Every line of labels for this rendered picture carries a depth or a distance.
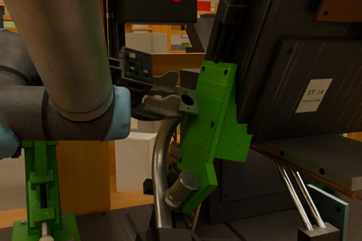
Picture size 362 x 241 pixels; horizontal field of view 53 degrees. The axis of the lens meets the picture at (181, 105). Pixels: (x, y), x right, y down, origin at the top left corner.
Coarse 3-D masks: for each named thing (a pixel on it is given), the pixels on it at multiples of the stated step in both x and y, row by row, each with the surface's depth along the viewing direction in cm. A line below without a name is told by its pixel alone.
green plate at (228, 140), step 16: (208, 64) 66; (224, 64) 61; (208, 80) 65; (224, 80) 60; (208, 96) 64; (224, 96) 59; (208, 112) 62; (224, 112) 59; (192, 128) 67; (208, 128) 61; (224, 128) 61; (240, 128) 62; (192, 144) 66; (208, 144) 60; (224, 144) 62; (240, 144) 63; (192, 160) 64; (208, 160) 60; (240, 160) 63
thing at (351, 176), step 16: (256, 144) 69; (272, 144) 64; (288, 144) 64; (304, 144) 64; (320, 144) 64; (336, 144) 64; (352, 144) 64; (288, 160) 60; (304, 160) 56; (320, 160) 55; (336, 160) 55; (352, 160) 55; (320, 176) 54; (336, 176) 50; (352, 176) 48; (352, 192) 48
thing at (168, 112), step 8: (168, 96) 61; (176, 96) 61; (144, 104) 62; (152, 104) 62; (160, 104) 62; (168, 104) 62; (176, 104) 62; (160, 112) 63; (168, 112) 64; (176, 112) 64
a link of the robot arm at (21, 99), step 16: (0, 80) 48; (16, 80) 50; (0, 96) 46; (16, 96) 47; (32, 96) 47; (0, 112) 46; (16, 112) 46; (32, 112) 46; (0, 128) 45; (16, 128) 46; (32, 128) 47; (0, 144) 45; (16, 144) 47
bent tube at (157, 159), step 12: (180, 96) 66; (192, 96) 68; (180, 108) 64; (192, 108) 66; (168, 120) 70; (180, 120) 69; (168, 132) 72; (156, 144) 73; (168, 144) 73; (156, 156) 72; (156, 168) 71; (156, 180) 69; (156, 192) 68; (156, 204) 66; (156, 216) 65; (168, 216) 65; (156, 228) 64
